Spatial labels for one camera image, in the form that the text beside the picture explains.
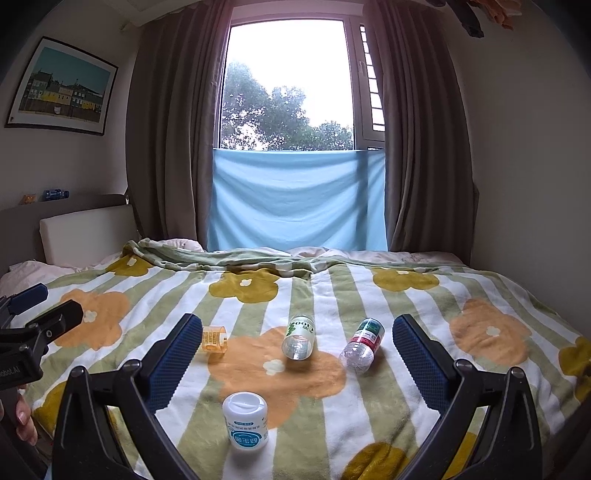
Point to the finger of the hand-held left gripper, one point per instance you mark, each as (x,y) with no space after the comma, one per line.
(28,297)
(57,321)

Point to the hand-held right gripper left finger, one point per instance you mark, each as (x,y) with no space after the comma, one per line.
(174,362)

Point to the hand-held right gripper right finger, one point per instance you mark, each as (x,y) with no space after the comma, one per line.
(422,364)

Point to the person's left hand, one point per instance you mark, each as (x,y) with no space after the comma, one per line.
(25,422)

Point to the clear bottle with red label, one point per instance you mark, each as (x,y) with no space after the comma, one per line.
(362,345)

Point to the grey headboard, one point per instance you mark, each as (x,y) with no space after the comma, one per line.
(18,230)

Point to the white headboard cushion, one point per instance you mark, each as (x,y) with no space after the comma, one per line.
(87,233)

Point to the white plastic jar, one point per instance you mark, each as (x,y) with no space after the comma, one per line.
(245,424)

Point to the small orange object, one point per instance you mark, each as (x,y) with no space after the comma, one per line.
(28,199)

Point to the small blue bottle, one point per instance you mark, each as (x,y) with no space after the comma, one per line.
(55,194)

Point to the flower print striped blanket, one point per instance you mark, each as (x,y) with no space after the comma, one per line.
(323,295)

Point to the clear bottle with green label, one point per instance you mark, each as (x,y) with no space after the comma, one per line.
(300,337)

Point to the light blue cloth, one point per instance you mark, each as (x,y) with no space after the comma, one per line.
(295,203)

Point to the framed picture of houses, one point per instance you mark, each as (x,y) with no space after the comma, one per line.
(62,87)

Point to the brown curtain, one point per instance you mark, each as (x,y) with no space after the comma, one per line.
(175,138)
(420,138)

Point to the window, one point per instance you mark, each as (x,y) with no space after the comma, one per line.
(286,87)

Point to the dark hanging garment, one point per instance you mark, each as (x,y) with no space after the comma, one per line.
(468,21)

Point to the orange hanging garment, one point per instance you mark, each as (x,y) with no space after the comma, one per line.
(501,11)

